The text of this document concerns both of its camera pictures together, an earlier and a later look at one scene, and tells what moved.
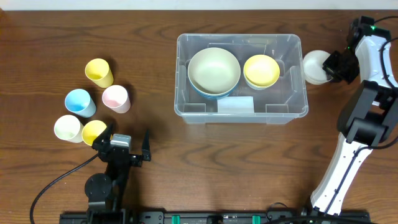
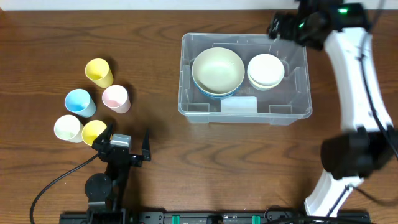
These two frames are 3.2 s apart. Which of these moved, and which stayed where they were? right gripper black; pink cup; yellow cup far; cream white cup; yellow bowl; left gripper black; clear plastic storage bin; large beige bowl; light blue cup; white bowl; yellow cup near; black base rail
Moved: right gripper black; large beige bowl; yellow bowl; white bowl
Stayed: yellow cup far; left gripper black; black base rail; yellow cup near; pink cup; clear plastic storage bin; light blue cup; cream white cup
